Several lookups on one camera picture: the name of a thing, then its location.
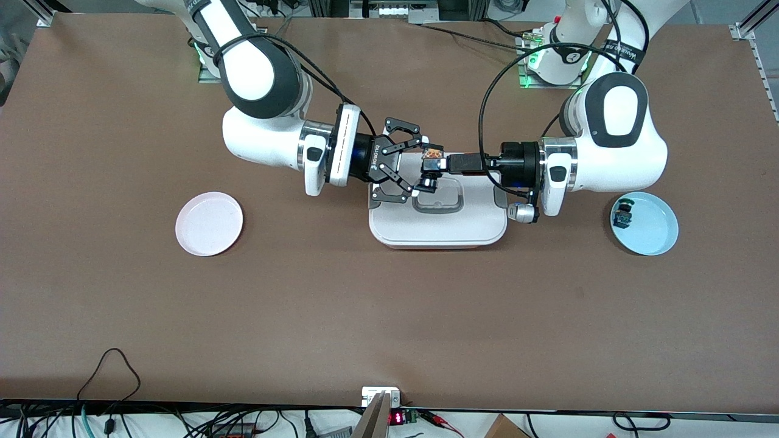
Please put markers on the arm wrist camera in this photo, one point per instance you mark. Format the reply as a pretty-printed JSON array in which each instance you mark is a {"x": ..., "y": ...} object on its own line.
[
  {"x": 344, "y": 143},
  {"x": 524, "y": 213}
]

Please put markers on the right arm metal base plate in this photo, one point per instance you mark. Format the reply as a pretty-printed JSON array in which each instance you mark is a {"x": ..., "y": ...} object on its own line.
[{"x": 207, "y": 73}]

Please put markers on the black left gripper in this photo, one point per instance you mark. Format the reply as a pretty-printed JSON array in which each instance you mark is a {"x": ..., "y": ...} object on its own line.
[{"x": 516, "y": 163}]

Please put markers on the orange push button switch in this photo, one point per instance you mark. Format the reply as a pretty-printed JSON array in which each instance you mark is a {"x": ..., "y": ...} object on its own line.
[{"x": 433, "y": 163}]

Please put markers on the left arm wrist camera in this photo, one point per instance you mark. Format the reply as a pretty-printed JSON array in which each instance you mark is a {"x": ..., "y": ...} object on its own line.
[{"x": 524, "y": 213}]

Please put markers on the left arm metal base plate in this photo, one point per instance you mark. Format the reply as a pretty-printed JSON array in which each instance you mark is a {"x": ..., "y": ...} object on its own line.
[{"x": 522, "y": 82}]

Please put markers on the light blue round plate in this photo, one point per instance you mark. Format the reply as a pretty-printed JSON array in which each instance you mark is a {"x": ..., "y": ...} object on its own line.
[{"x": 654, "y": 228}]

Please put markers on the red LED display module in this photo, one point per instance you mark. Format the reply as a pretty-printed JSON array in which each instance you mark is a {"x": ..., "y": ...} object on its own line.
[{"x": 397, "y": 418}]

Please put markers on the green push button switch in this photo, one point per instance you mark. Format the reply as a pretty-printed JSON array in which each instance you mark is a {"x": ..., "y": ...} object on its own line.
[{"x": 623, "y": 214}]

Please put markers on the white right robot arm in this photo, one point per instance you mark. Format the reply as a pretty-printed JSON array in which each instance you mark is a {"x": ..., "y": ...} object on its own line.
[{"x": 255, "y": 67}]

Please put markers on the brown cardboard piece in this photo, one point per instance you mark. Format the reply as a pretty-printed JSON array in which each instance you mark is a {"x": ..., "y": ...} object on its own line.
[{"x": 505, "y": 429}]

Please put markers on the grey electronics unit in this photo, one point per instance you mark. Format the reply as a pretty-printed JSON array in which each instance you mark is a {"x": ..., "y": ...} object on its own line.
[{"x": 392, "y": 7}]

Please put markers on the red clip lead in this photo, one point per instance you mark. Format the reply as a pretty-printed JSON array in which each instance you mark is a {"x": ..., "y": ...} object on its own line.
[{"x": 441, "y": 421}]

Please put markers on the grey aluminium post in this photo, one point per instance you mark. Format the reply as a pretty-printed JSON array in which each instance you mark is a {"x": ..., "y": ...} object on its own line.
[{"x": 374, "y": 420}]

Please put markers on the aluminium frame rail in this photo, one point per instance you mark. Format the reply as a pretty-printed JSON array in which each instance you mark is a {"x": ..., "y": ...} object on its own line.
[
  {"x": 764, "y": 73},
  {"x": 45, "y": 18}
]

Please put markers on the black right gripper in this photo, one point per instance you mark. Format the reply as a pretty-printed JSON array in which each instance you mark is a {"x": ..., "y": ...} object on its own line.
[{"x": 372, "y": 163}]

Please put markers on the small white mounting box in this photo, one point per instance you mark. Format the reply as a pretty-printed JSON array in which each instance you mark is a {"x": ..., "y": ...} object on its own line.
[{"x": 372, "y": 394}]

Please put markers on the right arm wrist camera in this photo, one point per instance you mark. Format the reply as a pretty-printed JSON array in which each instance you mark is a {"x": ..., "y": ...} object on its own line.
[{"x": 344, "y": 143}]

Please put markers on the pale pink round plate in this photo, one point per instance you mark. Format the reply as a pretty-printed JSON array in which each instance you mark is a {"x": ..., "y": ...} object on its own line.
[{"x": 207, "y": 225}]

